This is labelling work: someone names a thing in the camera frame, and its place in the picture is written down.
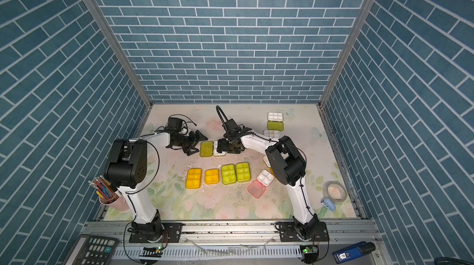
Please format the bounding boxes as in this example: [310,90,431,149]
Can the pink pencil cup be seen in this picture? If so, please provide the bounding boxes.
[88,176,130,213]

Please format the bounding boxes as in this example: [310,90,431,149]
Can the green pillbox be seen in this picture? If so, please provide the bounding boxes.
[267,112,284,131]
[221,164,237,185]
[235,162,251,182]

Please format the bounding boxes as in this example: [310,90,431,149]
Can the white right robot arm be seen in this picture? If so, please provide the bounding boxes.
[217,132,322,240]

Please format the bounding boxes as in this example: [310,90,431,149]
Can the pink pillbox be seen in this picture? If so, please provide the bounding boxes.
[248,170,275,198]

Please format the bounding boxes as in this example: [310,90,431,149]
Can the green pillbox sideways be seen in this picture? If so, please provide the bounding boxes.
[199,140,227,158]

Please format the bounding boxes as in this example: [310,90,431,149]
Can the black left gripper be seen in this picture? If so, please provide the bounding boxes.
[174,129,208,155]

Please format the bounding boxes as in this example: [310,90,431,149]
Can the black calculator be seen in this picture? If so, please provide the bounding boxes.
[62,234,118,265]

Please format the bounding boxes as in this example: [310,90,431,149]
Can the tape roll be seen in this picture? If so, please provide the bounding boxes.
[323,181,348,203]

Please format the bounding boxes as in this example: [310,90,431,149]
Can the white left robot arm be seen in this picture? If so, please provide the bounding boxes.
[104,130,208,243]

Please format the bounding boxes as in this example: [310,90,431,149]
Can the blue handheld device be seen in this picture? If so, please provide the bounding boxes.
[332,242,376,264]

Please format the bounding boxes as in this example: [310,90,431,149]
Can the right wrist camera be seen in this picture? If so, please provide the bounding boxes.
[216,105,252,143]

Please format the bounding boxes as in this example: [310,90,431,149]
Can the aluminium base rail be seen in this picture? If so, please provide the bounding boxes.
[79,218,382,262]

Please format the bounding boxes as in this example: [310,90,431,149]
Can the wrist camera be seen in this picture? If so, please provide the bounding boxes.
[216,105,252,143]
[165,116,188,135]

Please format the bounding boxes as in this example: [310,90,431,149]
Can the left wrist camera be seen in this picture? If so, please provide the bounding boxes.
[165,116,188,135]

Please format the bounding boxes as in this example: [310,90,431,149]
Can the clear pillbox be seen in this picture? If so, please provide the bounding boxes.
[263,129,281,139]

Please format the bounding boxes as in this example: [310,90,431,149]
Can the small orange pillbox front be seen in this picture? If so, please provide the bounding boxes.
[204,169,220,185]

